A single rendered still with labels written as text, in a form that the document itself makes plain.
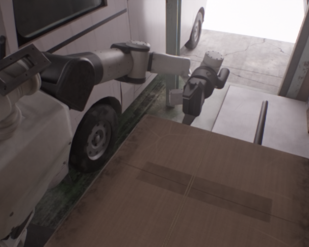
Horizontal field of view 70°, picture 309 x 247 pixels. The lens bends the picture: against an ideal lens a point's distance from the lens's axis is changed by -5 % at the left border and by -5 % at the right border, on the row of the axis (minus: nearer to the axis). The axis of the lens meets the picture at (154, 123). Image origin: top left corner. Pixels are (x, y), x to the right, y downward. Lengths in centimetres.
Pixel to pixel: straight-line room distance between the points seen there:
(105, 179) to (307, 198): 38
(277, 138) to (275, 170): 162
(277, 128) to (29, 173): 206
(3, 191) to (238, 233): 36
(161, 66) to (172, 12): 125
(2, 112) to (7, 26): 78
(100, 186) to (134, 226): 10
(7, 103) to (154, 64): 54
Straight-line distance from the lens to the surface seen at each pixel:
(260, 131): 94
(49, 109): 45
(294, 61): 261
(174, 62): 78
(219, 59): 80
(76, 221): 44
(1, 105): 32
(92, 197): 46
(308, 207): 50
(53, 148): 44
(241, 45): 399
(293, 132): 227
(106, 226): 42
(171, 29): 204
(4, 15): 108
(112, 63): 65
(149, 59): 78
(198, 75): 72
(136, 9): 183
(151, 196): 44
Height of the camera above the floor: 148
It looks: 42 degrees down
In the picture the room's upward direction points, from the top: 3 degrees counter-clockwise
